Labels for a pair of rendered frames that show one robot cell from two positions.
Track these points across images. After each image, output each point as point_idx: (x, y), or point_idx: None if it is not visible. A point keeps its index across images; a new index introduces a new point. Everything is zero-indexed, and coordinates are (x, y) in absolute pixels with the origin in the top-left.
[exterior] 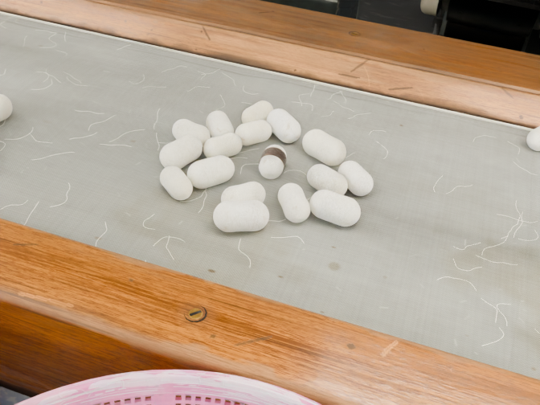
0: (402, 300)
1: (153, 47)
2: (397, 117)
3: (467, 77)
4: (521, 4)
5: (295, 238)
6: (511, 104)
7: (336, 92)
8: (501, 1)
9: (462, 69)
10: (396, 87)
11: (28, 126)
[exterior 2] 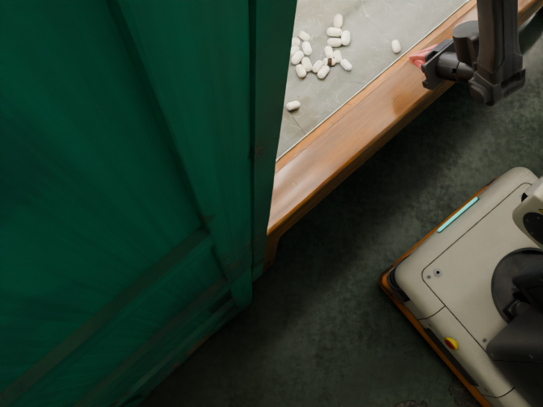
0: None
1: None
2: (427, 19)
3: (433, 40)
4: (533, 187)
5: None
6: (416, 49)
7: (448, 11)
8: (540, 179)
9: (439, 43)
10: (442, 26)
11: None
